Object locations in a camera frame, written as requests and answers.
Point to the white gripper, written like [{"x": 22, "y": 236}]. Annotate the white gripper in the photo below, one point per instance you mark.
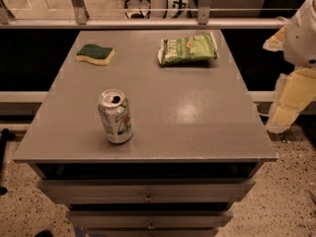
[{"x": 302, "y": 39}]

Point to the white green 7up can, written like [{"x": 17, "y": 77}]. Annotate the white green 7up can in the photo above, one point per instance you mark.
[{"x": 113, "y": 107}]

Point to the green chip bag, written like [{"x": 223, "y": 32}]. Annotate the green chip bag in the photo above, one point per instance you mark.
[{"x": 185, "y": 50}]

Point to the grey drawer cabinet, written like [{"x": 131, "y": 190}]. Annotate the grey drawer cabinet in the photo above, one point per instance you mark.
[{"x": 191, "y": 122}]

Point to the top grey drawer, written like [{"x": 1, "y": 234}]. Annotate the top grey drawer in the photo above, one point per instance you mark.
[{"x": 134, "y": 191}]

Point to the grey drawer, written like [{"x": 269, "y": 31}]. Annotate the grey drawer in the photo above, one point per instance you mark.
[
  {"x": 141, "y": 219},
  {"x": 134, "y": 191}
]

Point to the green yellow sponge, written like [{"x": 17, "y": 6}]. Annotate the green yellow sponge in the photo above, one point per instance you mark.
[{"x": 95, "y": 54}]

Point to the metal top drawer knob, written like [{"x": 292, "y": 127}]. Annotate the metal top drawer knob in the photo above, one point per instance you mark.
[{"x": 148, "y": 199}]

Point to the metal drawer knob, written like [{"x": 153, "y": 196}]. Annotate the metal drawer knob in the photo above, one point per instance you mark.
[
  {"x": 148, "y": 199},
  {"x": 151, "y": 226}
]

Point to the grey metal railing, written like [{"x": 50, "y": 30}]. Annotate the grey metal railing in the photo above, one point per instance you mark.
[{"x": 159, "y": 14}]

